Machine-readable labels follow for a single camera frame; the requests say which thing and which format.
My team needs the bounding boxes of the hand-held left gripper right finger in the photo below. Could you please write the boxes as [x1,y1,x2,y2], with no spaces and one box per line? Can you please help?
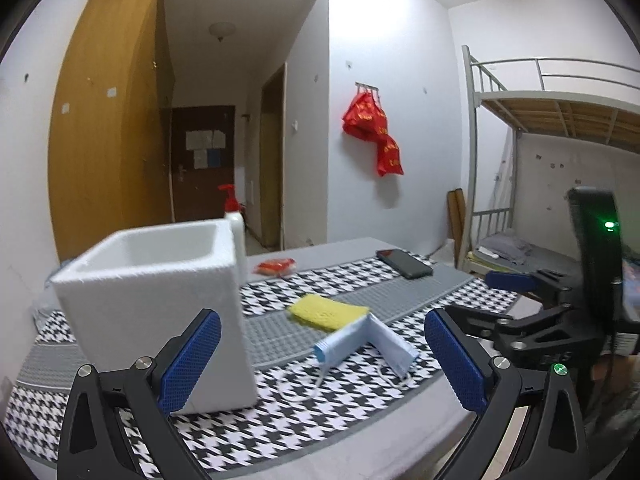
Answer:
[423,308,589,480]

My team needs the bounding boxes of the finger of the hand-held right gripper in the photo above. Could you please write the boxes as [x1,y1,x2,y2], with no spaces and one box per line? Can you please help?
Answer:
[484,270,577,307]
[442,305,572,342]

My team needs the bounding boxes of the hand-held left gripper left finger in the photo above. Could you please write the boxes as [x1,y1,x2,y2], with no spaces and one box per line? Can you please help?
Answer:
[56,308,223,480]

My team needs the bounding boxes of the white foam box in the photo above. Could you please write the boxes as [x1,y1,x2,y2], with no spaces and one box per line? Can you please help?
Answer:
[50,218,259,416]

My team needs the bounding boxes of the disposable face mask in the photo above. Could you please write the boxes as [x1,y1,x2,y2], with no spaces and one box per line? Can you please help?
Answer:
[275,312,421,397]

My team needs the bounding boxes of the grey bedding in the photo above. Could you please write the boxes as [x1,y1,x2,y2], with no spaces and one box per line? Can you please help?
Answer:
[476,232,582,277]

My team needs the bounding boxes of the wooden boards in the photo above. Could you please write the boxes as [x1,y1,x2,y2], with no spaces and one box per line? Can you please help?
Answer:
[447,188,466,242]

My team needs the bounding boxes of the black smartphone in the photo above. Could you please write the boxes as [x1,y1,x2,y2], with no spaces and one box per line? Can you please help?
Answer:
[376,248,434,280]

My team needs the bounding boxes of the red snack packet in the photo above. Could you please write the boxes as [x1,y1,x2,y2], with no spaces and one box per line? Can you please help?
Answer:
[252,257,297,279]

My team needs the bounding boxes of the houndstooth table mat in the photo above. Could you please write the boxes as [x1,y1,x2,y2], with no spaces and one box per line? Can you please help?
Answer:
[0,255,522,480]

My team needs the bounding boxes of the white red pump bottle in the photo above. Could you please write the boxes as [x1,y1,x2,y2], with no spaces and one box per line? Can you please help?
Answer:
[217,184,249,282]

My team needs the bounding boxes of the yellow sponge cloth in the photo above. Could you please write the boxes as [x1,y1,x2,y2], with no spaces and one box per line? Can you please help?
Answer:
[287,294,371,332]

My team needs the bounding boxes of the metal bunk bed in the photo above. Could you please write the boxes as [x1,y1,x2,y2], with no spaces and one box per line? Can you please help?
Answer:
[460,45,640,282]

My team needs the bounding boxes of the dark brown door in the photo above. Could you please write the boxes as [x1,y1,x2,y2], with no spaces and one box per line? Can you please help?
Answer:
[170,105,236,224]

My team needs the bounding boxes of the red hanging bag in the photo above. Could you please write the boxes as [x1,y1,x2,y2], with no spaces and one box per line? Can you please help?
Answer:
[342,90,405,178]

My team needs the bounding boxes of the blue white paper notice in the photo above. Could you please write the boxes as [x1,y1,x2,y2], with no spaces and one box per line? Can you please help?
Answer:
[193,148,221,170]

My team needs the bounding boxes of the light wooden door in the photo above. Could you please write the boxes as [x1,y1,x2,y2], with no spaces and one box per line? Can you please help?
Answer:
[258,62,289,251]

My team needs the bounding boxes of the wooden wardrobe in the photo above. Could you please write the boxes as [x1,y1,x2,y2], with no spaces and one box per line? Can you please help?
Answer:
[47,0,176,264]

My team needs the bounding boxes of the ceiling lamp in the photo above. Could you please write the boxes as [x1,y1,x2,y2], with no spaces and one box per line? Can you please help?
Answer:
[208,21,236,44]

